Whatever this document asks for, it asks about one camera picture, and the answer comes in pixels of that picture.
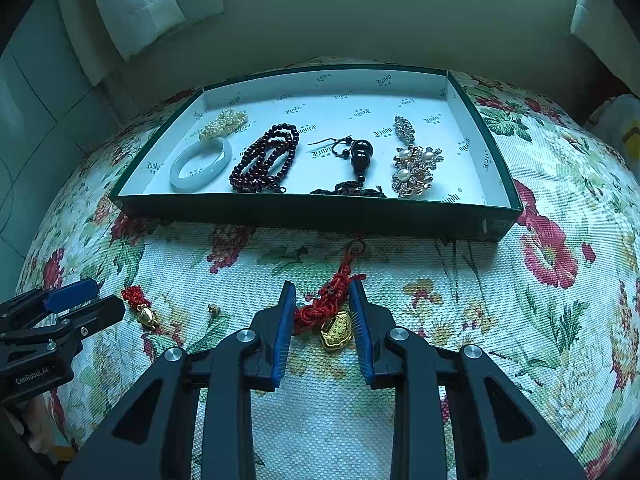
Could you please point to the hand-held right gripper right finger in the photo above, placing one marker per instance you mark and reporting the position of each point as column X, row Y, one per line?
column 361, row 335

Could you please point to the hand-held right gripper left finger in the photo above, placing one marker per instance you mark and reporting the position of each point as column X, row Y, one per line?
column 281, row 335

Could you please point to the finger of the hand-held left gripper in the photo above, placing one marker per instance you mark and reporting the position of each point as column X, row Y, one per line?
column 97, row 312
column 70, row 294

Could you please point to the red knot gold lock charm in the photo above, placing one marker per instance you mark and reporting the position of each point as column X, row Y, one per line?
column 332, row 332

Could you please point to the pale jade bangle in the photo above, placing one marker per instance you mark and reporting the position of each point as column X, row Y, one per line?
column 177, row 172

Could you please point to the pearl flower brooch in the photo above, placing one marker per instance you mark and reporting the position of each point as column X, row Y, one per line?
column 417, row 170

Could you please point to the black gourd pendant with tassel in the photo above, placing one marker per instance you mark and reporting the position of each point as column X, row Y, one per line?
column 359, row 157

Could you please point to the silver rhinestone brooch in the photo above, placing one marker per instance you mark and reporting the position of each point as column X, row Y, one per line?
column 405, row 127

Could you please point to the green cardboard box tray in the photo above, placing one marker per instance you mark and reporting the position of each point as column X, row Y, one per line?
column 350, row 110

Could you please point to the small red knot gold charm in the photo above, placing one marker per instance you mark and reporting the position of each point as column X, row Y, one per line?
column 145, row 316

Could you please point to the floral table cloth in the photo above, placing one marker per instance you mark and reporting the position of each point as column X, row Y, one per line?
column 500, row 335

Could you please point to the pale curtain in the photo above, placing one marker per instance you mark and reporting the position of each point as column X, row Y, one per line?
column 140, row 5
column 607, row 5

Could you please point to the patterned grey pillow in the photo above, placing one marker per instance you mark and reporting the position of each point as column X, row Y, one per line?
column 620, row 130

